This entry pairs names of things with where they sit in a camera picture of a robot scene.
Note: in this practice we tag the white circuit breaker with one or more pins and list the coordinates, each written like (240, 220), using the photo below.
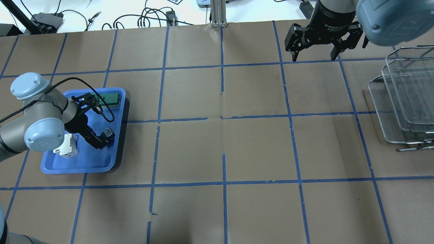
(68, 148)

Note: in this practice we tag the blue plastic tray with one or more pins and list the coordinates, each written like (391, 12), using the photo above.
(89, 159)

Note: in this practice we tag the black power adapter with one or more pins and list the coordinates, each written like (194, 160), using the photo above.
(171, 18)

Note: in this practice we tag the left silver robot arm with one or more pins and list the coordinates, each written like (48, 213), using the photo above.
(47, 114)

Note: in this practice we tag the red emergency stop button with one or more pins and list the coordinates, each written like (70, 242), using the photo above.
(107, 135)

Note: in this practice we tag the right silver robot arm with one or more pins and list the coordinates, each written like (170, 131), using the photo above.
(386, 22)

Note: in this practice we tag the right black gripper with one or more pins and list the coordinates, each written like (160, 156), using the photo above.
(330, 18)

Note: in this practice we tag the silver wire mesh shelf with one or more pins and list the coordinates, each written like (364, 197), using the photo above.
(403, 97)

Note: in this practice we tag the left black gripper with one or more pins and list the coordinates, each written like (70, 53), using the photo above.
(77, 124)

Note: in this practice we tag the green terminal block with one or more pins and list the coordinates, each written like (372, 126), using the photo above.
(111, 99)

